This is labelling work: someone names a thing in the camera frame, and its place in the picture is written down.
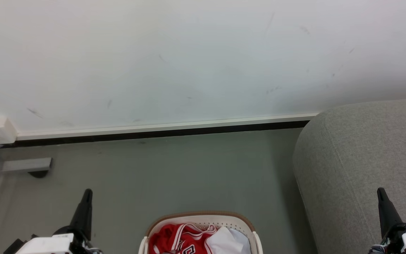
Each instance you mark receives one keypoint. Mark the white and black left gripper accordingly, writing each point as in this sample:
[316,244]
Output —
[48,245]

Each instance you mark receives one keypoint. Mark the black round foot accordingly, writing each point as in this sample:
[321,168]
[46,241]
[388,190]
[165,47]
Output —
[38,174]

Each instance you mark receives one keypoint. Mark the white wall skirting strip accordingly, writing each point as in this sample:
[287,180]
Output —
[160,126]

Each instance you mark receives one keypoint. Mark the white laundry basket brown rim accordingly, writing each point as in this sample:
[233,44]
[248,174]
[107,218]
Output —
[203,218]

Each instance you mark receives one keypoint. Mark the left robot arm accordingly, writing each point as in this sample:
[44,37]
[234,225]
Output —
[12,247]

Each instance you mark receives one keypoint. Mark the grey fabric sofa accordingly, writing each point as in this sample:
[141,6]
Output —
[347,158]

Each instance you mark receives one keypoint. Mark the red and white sports jersey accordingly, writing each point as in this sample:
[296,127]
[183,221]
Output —
[169,240]

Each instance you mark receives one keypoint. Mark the pale blue white cloth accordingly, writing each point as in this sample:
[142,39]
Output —
[242,238]

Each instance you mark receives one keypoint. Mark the grey metal frame leg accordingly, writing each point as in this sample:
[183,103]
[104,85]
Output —
[23,164]

